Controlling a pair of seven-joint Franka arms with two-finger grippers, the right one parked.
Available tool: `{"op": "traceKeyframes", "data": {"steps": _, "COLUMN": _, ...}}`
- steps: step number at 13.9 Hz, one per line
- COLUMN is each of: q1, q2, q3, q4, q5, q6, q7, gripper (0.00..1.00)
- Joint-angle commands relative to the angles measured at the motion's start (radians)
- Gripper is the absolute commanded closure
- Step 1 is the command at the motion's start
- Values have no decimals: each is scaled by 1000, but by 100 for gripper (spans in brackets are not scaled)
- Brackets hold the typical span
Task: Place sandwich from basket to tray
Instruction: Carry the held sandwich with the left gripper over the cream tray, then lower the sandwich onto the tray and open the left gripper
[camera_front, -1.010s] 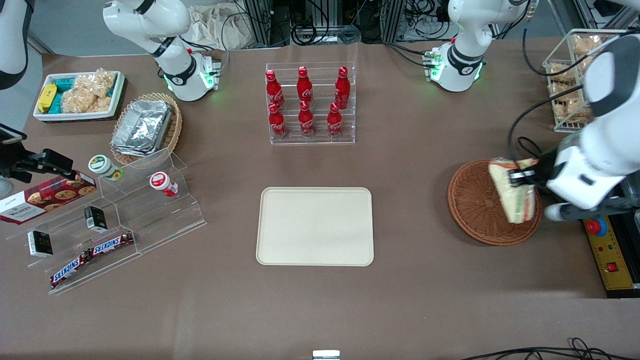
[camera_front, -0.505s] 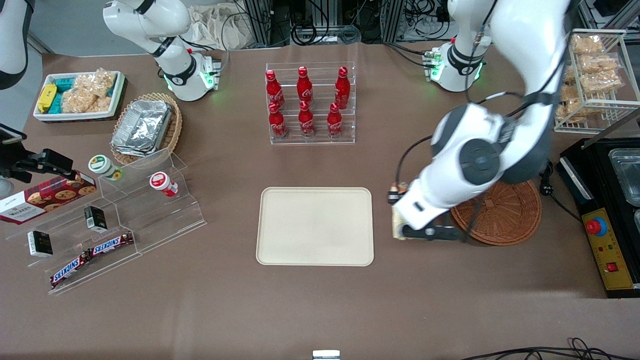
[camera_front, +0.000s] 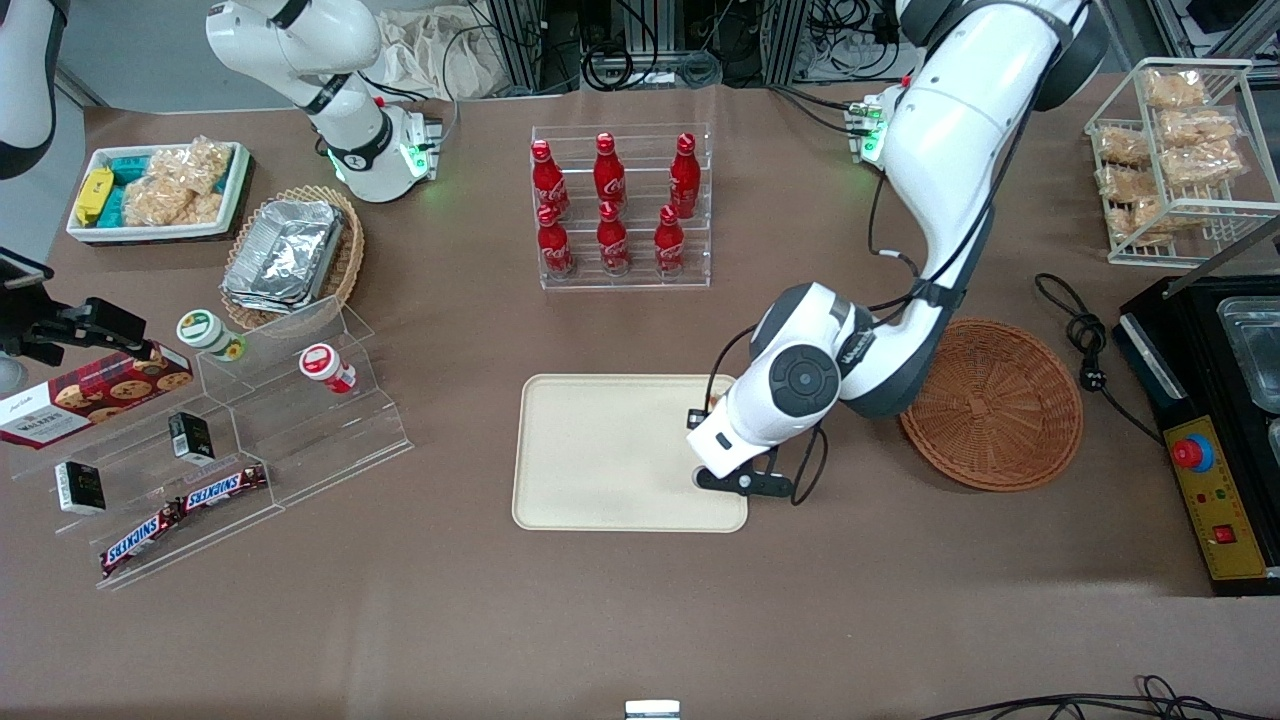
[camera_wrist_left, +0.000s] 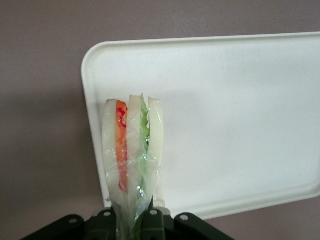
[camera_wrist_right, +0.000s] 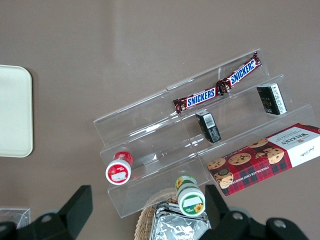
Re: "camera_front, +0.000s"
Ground cream plastic serving tray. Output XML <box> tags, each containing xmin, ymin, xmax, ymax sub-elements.
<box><xmin>512</xmin><ymin>373</ymin><xmax>750</xmax><ymax>534</ymax></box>

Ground oval light wicker basket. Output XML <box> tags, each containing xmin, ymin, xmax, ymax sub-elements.
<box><xmin>219</xmin><ymin>184</ymin><xmax>367</xmax><ymax>337</ymax></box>

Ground round brown wicker basket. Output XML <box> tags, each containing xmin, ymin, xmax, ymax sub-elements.
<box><xmin>898</xmin><ymin>317</ymin><xmax>1085</xmax><ymax>494</ymax></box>

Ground wrapped tan sandwich packet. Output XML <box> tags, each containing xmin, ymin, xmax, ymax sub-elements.
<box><xmin>1094</xmin><ymin>124</ymin><xmax>1154</xmax><ymax>167</ymax></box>
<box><xmin>1094</xmin><ymin>164</ymin><xmax>1162</xmax><ymax>205</ymax></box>
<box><xmin>1158</xmin><ymin>144</ymin><xmax>1247</xmax><ymax>190</ymax></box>
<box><xmin>1104</xmin><ymin>197</ymin><xmax>1177</xmax><ymax>247</ymax></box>
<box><xmin>1158</xmin><ymin>107</ymin><xmax>1241</xmax><ymax>150</ymax></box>
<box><xmin>1142</xmin><ymin>67</ymin><xmax>1210</xmax><ymax>110</ymax></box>

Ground Walkers red tartan cookie box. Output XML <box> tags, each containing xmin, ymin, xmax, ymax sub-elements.
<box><xmin>0</xmin><ymin>342</ymin><xmax>195</xmax><ymax>452</ymax></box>

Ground green sunflower lid cup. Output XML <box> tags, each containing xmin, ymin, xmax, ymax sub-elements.
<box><xmin>176</xmin><ymin>309</ymin><xmax>249</xmax><ymax>364</ymax></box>

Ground yellow snack packet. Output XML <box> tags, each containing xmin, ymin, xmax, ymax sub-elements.
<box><xmin>74</xmin><ymin>167</ymin><xmax>115</xmax><ymax>227</ymax></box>

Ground clear bag of rice crackers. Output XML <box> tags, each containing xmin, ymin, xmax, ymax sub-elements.
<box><xmin>121</xmin><ymin>175</ymin><xmax>224</xmax><ymax>228</ymax></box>
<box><xmin>148</xmin><ymin>136</ymin><xmax>237</xmax><ymax>188</ymax></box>

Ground small black barcode box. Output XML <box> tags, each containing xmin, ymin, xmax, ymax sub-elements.
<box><xmin>167</xmin><ymin>410</ymin><xmax>217</xmax><ymax>467</ymax></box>

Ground small black gold-print box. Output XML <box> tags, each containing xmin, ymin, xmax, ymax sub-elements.
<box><xmin>54</xmin><ymin>459</ymin><xmax>108</xmax><ymax>517</ymax></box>

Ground clear acrylic stepped stand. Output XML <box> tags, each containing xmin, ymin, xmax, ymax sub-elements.
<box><xmin>195</xmin><ymin>294</ymin><xmax>415</xmax><ymax>508</ymax></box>
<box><xmin>8</xmin><ymin>355</ymin><xmax>289</xmax><ymax>593</ymax></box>

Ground clear acrylic bottle rack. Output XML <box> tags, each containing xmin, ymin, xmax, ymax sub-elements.
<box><xmin>529</xmin><ymin>121</ymin><xmax>714</xmax><ymax>292</ymax></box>

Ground white rectangular snack bin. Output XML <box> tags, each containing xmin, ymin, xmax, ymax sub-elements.
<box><xmin>66</xmin><ymin>139</ymin><xmax>253</xmax><ymax>247</ymax></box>

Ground red Coca-Cola bottle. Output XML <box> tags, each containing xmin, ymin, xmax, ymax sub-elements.
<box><xmin>593</xmin><ymin>132</ymin><xmax>627</xmax><ymax>216</ymax></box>
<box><xmin>596</xmin><ymin>200</ymin><xmax>631</xmax><ymax>277</ymax></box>
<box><xmin>668</xmin><ymin>132</ymin><xmax>702</xmax><ymax>221</ymax></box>
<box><xmin>536</xmin><ymin>204</ymin><xmax>575</xmax><ymax>280</ymax></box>
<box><xmin>653</xmin><ymin>204</ymin><xmax>687</xmax><ymax>278</ymax></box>
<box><xmin>529</xmin><ymin>139</ymin><xmax>571</xmax><ymax>223</ymax></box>

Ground aluminium foil container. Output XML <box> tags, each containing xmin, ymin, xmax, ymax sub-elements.
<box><xmin>221</xmin><ymin>198</ymin><xmax>347</xmax><ymax>317</ymax></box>

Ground Snickers chocolate bar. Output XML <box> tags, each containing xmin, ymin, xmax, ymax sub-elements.
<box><xmin>98</xmin><ymin>500</ymin><xmax>187</xmax><ymax>580</ymax></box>
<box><xmin>179</xmin><ymin>462</ymin><xmax>270</xmax><ymax>514</ymax></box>

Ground red lid small cup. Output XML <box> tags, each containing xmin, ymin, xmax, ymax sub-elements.
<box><xmin>298</xmin><ymin>342</ymin><xmax>359</xmax><ymax>395</ymax></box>

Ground white crumpled cloth bag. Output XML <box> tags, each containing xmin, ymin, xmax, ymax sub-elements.
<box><xmin>380</xmin><ymin>8</ymin><xmax>503</xmax><ymax>103</ymax></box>

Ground black countertop appliance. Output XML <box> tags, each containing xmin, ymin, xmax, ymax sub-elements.
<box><xmin>1112</xmin><ymin>214</ymin><xmax>1280</xmax><ymax>599</ymax></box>

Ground steel appliance pan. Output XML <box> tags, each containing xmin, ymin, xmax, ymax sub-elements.
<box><xmin>1217</xmin><ymin>296</ymin><xmax>1280</xmax><ymax>414</ymax></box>

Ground black power cable with plug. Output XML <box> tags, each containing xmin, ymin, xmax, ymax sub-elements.
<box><xmin>1034</xmin><ymin>272</ymin><xmax>1167</xmax><ymax>447</ymax></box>

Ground aluminium frame post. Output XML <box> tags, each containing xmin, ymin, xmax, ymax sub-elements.
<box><xmin>764</xmin><ymin>0</ymin><xmax>812</xmax><ymax>87</ymax></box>
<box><xmin>488</xmin><ymin>0</ymin><xmax>548</xmax><ymax>93</ymax></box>

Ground black floor cables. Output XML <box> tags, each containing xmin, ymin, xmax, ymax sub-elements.
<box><xmin>918</xmin><ymin>674</ymin><xmax>1280</xmax><ymax>720</ymax></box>

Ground white wire rack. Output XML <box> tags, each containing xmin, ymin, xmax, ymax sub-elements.
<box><xmin>1084</xmin><ymin>57</ymin><xmax>1280</xmax><ymax>269</ymax></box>

